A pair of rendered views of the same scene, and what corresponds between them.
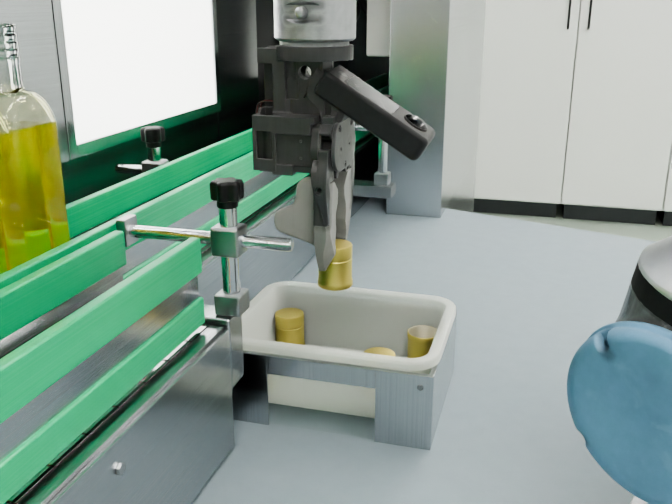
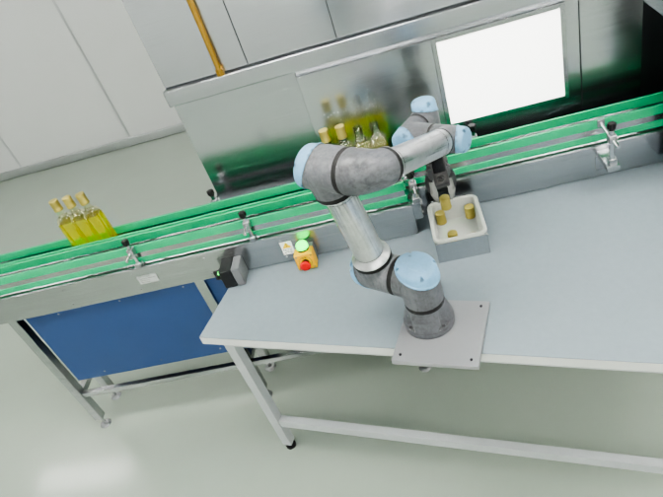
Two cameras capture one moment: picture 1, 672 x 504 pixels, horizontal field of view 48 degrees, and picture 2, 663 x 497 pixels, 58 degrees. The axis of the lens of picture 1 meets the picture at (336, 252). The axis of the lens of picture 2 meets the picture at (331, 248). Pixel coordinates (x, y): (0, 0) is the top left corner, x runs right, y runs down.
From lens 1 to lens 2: 1.83 m
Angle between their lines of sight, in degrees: 77
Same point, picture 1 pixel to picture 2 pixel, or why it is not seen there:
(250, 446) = (421, 235)
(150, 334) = (381, 200)
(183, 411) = (387, 219)
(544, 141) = not seen: outside the picture
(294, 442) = (428, 241)
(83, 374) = not seen: hidden behind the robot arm
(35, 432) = not seen: hidden behind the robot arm
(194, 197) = (453, 159)
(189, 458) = (391, 229)
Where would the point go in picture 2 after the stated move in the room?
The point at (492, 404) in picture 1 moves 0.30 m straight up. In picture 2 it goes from (473, 266) to (458, 191)
